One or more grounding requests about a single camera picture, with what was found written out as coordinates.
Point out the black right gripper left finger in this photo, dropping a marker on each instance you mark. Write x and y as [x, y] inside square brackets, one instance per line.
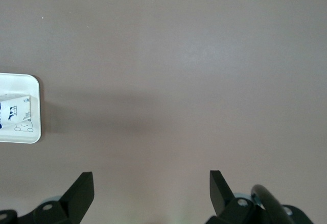
[74, 201]

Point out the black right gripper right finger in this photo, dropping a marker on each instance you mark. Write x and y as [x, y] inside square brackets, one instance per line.
[222, 203]

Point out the blue white milk carton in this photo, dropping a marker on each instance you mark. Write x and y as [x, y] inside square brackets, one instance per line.
[15, 111]

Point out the white rectangular rabbit tray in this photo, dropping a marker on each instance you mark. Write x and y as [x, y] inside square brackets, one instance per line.
[18, 83]

